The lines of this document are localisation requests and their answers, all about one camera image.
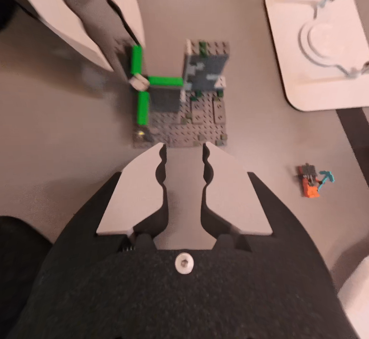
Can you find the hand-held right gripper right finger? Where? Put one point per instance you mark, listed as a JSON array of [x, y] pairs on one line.
[[233, 200]]

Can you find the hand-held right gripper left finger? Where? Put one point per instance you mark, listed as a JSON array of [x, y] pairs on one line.
[[135, 200]]

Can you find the grey and green brick model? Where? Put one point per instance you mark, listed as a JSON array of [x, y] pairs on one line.
[[187, 125]]

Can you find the toy brick figure with pickaxe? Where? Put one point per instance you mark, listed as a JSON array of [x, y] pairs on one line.
[[310, 184]]

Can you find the white object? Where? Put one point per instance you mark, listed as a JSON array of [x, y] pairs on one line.
[[356, 307]]

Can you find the white stand base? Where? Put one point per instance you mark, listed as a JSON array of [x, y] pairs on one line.
[[288, 42]]

